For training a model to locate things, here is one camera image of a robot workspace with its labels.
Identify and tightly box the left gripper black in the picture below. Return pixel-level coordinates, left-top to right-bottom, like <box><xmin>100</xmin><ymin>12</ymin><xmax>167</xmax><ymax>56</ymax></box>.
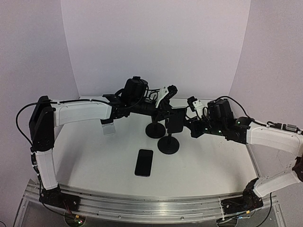
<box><xmin>130</xmin><ymin>97</ymin><xmax>178</xmax><ymax>124</ymax></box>

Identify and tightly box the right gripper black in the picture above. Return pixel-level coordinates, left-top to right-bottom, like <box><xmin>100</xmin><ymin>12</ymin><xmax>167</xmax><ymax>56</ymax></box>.
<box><xmin>187</xmin><ymin>115</ymin><xmax>227</xmax><ymax>138</ymax></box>

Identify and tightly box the black phone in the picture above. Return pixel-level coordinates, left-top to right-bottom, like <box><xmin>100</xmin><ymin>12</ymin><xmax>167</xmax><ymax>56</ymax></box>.
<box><xmin>134</xmin><ymin>149</ymin><xmax>153</xmax><ymax>177</ymax></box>
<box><xmin>166</xmin><ymin>108</ymin><xmax>185</xmax><ymax>134</ymax></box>

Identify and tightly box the black phone stand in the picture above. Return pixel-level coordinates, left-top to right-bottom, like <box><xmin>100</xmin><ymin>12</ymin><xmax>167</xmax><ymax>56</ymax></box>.
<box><xmin>157</xmin><ymin>120</ymin><xmax>179</xmax><ymax>155</ymax></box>
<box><xmin>145</xmin><ymin>119</ymin><xmax>166</xmax><ymax>139</ymax></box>

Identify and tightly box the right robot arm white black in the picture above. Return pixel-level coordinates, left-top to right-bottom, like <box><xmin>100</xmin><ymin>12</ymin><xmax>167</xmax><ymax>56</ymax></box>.
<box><xmin>185</xmin><ymin>96</ymin><xmax>303</xmax><ymax>198</ymax></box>

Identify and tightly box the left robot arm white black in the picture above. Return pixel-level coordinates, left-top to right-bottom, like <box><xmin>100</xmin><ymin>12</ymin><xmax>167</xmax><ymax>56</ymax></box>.
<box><xmin>27</xmin><ymin>76</ymin><xmax>186</xmax><ymax>206</ymax></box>

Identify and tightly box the clear acrylic phone stand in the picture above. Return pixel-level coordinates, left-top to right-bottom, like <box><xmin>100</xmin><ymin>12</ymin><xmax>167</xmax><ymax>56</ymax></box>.
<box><xmin>100</xmin><ymin>119</ymin><xmax>116</xmax><ymax>136</ymax></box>

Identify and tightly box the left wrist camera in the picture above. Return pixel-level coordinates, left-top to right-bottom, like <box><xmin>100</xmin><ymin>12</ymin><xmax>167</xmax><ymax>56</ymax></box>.
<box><xmin>155</xmin><ymin>85</ymin><xmax>178</xmax><ymax>108</ymax></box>

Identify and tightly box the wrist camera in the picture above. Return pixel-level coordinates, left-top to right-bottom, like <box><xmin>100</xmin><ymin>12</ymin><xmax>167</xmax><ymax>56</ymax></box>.
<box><xmin>155</xmin><ymin>85</ymin><xmax>178</xmax><ymax>108</ymax></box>
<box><xmin>187</xmin><ymin>96</ymin><xmax>205</xmax><ymax>118</ymax></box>

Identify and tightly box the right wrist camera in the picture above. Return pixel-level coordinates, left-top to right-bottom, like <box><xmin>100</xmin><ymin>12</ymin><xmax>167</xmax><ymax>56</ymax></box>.
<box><xmin>187</xmin><ymin>96</ymin><xmax>205</xmax><ymax>118</ymax></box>

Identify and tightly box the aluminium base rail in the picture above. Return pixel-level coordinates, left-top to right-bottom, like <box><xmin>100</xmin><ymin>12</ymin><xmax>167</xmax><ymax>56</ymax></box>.
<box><xmin>13</xmin><ymin>181</ymin><xmax>285</xmax><ymax>227</ymax></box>

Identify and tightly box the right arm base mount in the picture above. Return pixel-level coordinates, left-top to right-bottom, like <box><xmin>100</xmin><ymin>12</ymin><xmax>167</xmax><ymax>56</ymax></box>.
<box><xmin>221</xmin><ymin>178</ymin><xmax>264</xmax><ymax>214</ymax></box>

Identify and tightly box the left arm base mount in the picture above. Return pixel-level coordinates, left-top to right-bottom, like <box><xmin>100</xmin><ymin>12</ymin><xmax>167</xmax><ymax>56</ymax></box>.
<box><xmin>39</xmin><ymin>185</ymin><xmax>80</xmax><ymax>211</ymax></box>

